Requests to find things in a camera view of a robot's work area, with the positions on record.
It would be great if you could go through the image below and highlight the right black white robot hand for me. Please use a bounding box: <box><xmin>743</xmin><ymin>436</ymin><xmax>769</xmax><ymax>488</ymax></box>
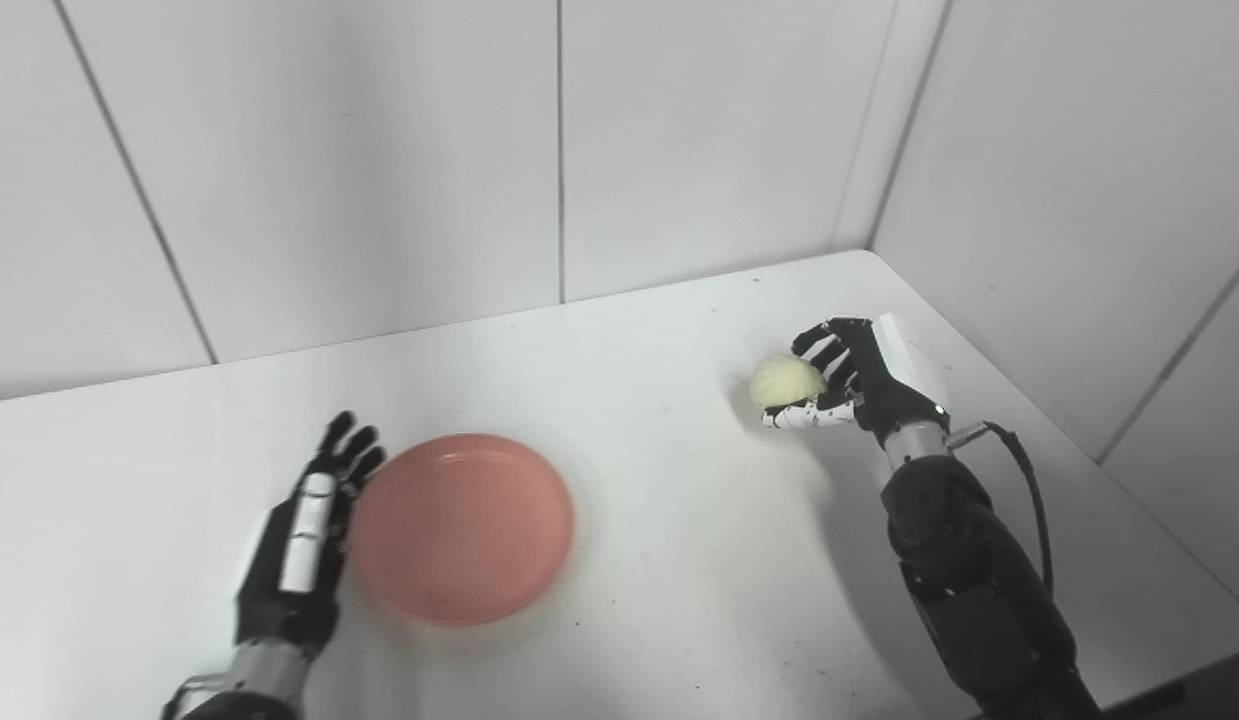
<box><xmin>761</xmin><ymin>312</ymin><xmax>952</xmax><ymax>448</ymax></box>

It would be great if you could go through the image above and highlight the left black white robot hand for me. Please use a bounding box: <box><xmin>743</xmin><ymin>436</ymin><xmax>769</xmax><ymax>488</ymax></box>
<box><xmin>233</xmin><ymin>411</ymin><xmax>387</xmax><ymax>661</ymax></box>

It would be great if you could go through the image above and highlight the white steamed bun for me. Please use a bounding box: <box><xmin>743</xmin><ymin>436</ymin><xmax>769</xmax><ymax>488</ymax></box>
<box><xmin>749</xmin><ymin>355</ymin><xmax>829</xmax><ymax>410</ymax></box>

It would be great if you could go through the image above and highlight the pink round plate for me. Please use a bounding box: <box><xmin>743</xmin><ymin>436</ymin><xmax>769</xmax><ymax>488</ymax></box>
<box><xmin>348</xmin><ymin>432</ymin><xmax>577</xmax><ymax>628</ymax></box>

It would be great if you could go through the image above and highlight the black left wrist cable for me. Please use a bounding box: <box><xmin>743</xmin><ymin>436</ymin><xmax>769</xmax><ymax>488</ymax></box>
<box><xmin>162</xmin><ymin>675</ymin><xmax>225</xmax><ymax>720</ymax></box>

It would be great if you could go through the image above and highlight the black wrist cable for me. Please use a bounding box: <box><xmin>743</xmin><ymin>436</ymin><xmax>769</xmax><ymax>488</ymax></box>
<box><xmin>162</xmin><ymin>675</ymin><xmax>225</xmax><ymax>720</ymax></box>
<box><xmin>945</xmin><ymin>421</ymin><xmax>1056</xmax><ymax>598</ymax></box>

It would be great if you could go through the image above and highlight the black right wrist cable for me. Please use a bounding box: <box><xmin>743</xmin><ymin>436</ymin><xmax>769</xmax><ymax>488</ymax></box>
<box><xmin>945</xmin><ymin>421</ymin><xmax>1056</xmax><ymax>598</ymax></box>

